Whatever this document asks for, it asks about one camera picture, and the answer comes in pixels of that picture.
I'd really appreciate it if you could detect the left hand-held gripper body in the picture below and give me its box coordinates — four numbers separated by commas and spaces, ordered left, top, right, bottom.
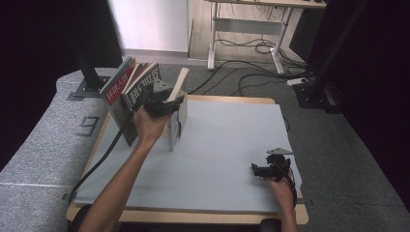
140, 78, 176, 119

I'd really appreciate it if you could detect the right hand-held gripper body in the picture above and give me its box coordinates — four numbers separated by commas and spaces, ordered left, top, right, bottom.
265, 147, 295, 181

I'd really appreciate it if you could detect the white snow scene magazine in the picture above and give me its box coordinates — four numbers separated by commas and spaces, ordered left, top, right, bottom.
166, 66, 190, 152

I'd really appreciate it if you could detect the dark blue cover magazine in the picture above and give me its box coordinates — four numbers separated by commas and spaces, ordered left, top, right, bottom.
121, 62, 162, 114

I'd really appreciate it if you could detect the portrait cover magazine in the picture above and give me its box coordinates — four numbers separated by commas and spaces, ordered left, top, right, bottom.
99, 55, 140, 148

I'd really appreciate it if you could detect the person's right hand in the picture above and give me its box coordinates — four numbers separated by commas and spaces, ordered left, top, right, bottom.
265, 175, 297, 208

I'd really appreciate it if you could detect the person's left hand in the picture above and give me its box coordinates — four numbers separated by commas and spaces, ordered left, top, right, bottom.
132, 103, 172, 150

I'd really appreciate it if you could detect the person's dark-clothed right leg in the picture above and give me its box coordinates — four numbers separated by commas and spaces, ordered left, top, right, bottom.
259, 218, 285, 232

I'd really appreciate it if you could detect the person's dark-clothed leg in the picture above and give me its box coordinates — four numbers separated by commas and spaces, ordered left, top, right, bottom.
259, 218, 285, 232
68, 204, 93, 232

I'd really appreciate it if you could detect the black metal stand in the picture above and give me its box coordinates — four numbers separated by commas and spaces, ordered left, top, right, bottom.
69, 38, 112, 100
291, 0, 370, 114

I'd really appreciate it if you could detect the white power strip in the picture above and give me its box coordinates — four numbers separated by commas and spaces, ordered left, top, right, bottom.
286, 76, 309, 87

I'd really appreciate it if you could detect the black curtain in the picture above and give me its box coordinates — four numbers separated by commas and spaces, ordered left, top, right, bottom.
0, 0, 126, 172
289, 0, 410, 209

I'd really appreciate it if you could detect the person's dark-clothed left leg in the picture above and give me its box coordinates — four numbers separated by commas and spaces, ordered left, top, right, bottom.
68, 204, 93, 232

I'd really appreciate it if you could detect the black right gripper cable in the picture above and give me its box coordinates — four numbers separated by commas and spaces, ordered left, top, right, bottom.
276, 163, 298, 209

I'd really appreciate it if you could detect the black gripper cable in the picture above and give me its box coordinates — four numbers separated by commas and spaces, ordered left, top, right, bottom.
276, 163, 298, 209
68, 110, 135, 205

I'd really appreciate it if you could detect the long black floor cable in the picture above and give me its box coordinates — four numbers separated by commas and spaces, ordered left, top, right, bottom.
188, 59, 310, 96

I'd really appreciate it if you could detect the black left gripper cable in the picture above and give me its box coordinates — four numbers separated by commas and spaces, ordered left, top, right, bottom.
68, 110, 135, 205

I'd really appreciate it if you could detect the looped black floor cable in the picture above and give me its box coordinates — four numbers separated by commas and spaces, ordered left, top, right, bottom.
237, 72, 291, 98

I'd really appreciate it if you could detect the tangle of black cables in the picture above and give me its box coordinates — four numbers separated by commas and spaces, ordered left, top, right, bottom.
215, 30, 308, 71

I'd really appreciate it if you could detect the white frame desk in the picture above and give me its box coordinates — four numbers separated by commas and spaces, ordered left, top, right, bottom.
206, 0, 328, 76

